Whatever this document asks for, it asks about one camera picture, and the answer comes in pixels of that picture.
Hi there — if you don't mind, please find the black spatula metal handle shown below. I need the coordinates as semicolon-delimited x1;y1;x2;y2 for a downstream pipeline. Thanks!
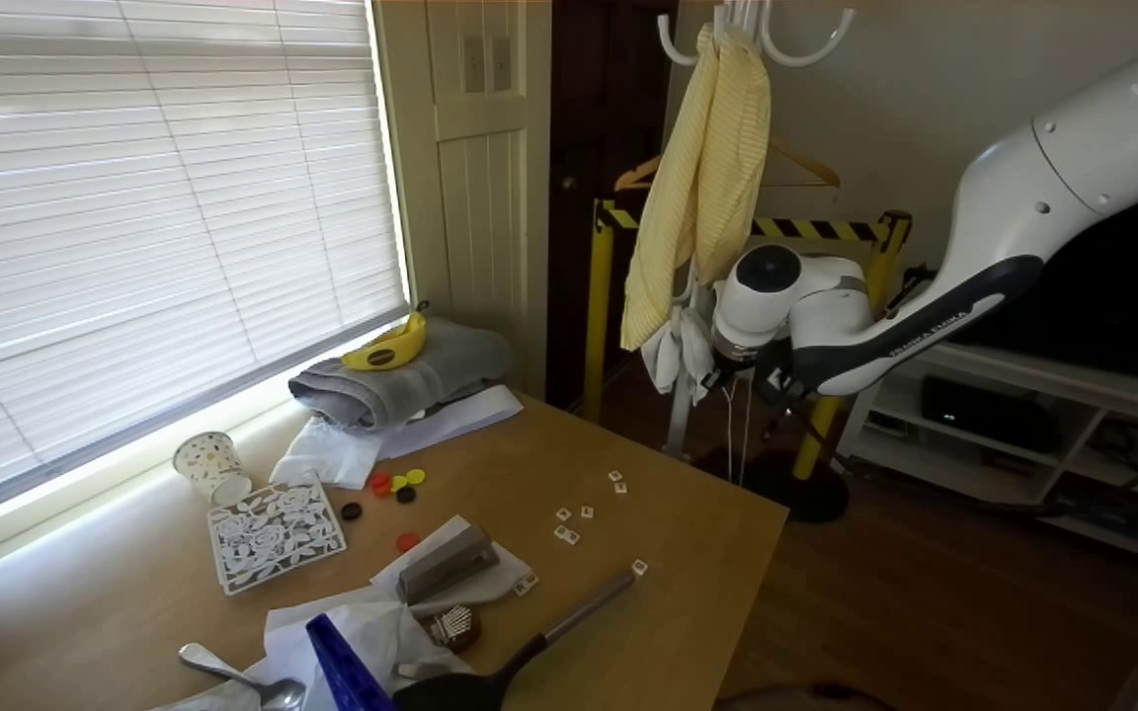
385;564;641;711

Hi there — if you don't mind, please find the white tv shelf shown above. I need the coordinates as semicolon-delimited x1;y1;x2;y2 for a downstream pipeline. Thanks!
833;338;1138;581

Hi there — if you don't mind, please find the wide white window blind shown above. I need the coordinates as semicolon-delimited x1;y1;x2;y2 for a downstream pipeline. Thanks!
0;0;410;523

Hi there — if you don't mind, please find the light wooden table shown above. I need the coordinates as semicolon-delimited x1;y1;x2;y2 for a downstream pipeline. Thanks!
0;388;792;711

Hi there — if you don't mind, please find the white paper sheet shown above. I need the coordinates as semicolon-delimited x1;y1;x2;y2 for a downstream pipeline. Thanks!
268;382;529;495

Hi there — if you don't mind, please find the white patterned cup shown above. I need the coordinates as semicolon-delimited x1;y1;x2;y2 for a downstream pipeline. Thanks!
169;428;250;507

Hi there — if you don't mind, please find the grey folded towel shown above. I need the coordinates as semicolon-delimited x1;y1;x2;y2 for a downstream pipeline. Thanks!
284;320;517;435

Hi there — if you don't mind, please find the yellow shirt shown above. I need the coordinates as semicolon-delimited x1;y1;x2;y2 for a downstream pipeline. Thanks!
617;22;775;357

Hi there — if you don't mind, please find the black television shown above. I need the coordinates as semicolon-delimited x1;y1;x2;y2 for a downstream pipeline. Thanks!
943;175;1138;394

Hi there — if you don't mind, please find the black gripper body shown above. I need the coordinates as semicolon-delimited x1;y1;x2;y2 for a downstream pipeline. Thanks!
750;353;819;408

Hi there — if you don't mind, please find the white coat rack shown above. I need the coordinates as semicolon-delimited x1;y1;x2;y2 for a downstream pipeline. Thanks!
653;0;861;460

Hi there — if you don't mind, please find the wooden clothes hanger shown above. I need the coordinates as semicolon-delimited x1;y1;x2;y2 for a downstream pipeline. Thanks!
607;134;848;198

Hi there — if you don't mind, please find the white plastic bag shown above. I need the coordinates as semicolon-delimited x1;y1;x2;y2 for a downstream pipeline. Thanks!
159;515;542;711

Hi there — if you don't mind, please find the grey stapler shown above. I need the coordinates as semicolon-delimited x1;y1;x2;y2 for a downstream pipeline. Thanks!
396;515;500;606

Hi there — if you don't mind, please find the yellow black striped barrier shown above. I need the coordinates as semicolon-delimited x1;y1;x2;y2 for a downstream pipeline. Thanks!
576;194;915;487

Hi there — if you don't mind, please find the cream panelled door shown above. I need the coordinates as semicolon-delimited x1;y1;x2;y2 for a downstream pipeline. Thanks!
371;0;555;402

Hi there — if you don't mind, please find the yellow toy banana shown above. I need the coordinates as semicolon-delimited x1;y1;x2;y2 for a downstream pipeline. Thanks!
334;307;436;377

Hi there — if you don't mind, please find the black media box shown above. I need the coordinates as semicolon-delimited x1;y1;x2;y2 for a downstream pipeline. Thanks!
915;371;1065;460

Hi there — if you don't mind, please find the small grey clip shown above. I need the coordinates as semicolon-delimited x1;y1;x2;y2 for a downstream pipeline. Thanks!
425;600;483;652

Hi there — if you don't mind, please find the metal spoon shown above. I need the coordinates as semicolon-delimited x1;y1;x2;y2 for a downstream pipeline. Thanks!
173;640;312;711

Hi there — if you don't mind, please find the white hanging cloth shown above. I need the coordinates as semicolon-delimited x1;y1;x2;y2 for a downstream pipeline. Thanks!
641;304;720;399

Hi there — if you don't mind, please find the black round base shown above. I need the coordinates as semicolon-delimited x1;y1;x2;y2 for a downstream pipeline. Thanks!
731;450;852;524

